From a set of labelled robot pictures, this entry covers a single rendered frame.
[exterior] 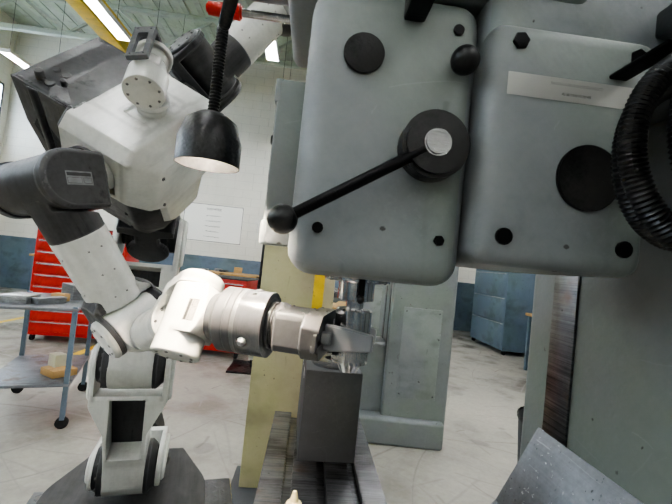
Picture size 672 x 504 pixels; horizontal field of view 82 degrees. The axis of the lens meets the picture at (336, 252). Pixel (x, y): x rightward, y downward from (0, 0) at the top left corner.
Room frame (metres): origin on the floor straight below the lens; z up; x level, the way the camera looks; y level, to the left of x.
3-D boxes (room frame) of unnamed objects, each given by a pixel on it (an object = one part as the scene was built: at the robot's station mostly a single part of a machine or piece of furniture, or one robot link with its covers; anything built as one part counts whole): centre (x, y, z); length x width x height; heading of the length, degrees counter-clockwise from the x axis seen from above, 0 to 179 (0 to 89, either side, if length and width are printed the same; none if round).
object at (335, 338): (0.48, -0.02, 1.23); 0.06 x 0.02 x 0.03; 80
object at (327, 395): (0.92, -0.01, 1.02); 0.22 x 0.12 x 0.20; 5
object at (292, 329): (0.53, 0.06, 1.23); 0.13 x 0.12 x 0.10; 170
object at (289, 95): (0.50, 0.08, 1.45); 0.04 x 0.04 x 0.21; 4
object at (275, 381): (2.25, 0.20, 1.15); 0.52 x 0.40 x 2.30; 94
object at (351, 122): (0.51, -0.04, 1.47); 0.21 x 0.19 x 0.32; 4
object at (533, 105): (0.52, -0.23, 1.47); 0.24 x 0.19 x 0.26; 4
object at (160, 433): (1.19, 0.55, 0.68); 0.21 x 0.20 x 0.13; 18
